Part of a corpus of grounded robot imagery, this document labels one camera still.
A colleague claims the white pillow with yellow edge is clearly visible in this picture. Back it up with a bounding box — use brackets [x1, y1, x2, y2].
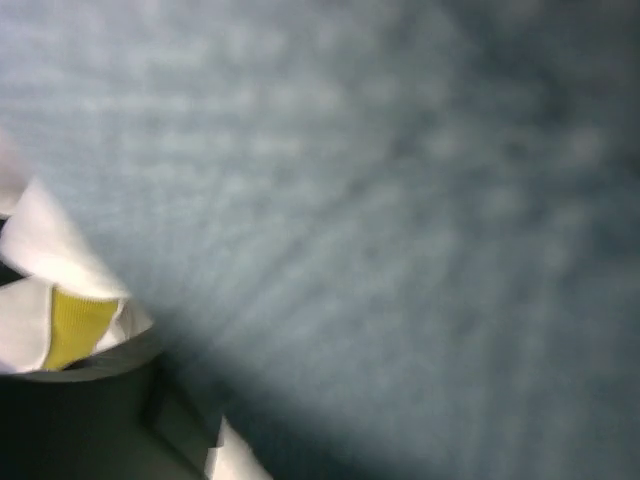
[0, 127, 276, 480]

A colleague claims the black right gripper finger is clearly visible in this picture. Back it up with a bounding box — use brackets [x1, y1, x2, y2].
[1, 345, 221, 479]

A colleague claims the blue-grey fabric pillowcase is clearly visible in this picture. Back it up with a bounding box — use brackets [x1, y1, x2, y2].
[1, 1, 639, 479]

